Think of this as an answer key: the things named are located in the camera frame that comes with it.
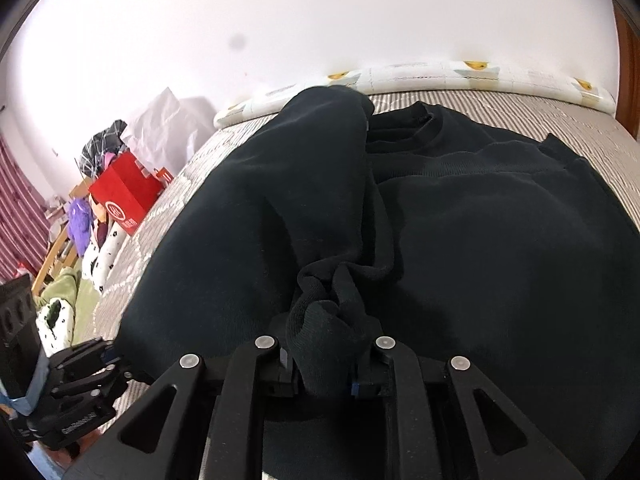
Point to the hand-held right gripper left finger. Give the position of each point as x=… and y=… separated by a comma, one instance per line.
x=282, y=376

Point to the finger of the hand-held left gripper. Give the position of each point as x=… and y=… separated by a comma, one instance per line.
x=85, y=360
x=80, y=417

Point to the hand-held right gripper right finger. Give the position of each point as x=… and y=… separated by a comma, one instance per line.
x=365, y=386

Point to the black sweatshirt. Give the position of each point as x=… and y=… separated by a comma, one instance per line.
x=475, y=260

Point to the white dotted cloth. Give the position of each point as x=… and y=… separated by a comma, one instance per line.
x=57, y=330
x=105, y=255

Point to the green blanket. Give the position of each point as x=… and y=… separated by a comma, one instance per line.
x=65, y=282

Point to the red striped curtain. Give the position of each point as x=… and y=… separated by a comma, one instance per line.
x=15, y=220

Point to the purple cloth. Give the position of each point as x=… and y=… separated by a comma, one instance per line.
x=80, y=220

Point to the red cardboard box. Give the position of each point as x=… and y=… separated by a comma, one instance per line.
x=125, y=185

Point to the pink cloth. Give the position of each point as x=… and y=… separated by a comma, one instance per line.
x=106, y=161

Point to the dark plaid cloth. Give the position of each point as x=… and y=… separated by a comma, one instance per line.
x=100, y=147

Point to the white plastic bag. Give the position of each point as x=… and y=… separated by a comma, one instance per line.
x=160, y=125

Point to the white printed bed cushion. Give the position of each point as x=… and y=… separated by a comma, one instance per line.
x=425, y=72

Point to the wooden crib frame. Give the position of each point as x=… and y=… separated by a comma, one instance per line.
x=55, y=256

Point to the brown wooden door frame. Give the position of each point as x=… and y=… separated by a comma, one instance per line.
x=630, y=85

